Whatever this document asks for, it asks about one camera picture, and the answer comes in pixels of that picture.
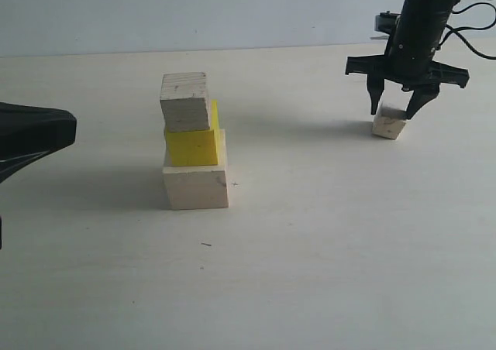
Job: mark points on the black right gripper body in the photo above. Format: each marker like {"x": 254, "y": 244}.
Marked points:
{"x": 408, "y": 59}

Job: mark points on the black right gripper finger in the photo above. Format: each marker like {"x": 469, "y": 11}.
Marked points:
{"x": 375, "y": 88}
{"x": 420, "y": 97}

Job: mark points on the small pale wooden cube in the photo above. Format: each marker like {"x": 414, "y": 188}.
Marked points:
{"x": 388, "y": 122}

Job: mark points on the medium pale wooden cube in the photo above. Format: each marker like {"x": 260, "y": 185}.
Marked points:
{"x": 185, "y": 102}

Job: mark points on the yellow cube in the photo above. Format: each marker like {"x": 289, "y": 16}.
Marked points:
{"x": 198, "y": 148}

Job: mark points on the large pale wooden cube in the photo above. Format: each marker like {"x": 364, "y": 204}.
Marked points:
{"x": 197, "y": 187}

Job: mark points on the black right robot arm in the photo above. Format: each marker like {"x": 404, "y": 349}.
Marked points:
{"x": 413, "y": 37}

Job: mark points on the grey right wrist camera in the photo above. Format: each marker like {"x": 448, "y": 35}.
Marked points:
{"x": 385, "y": 22}

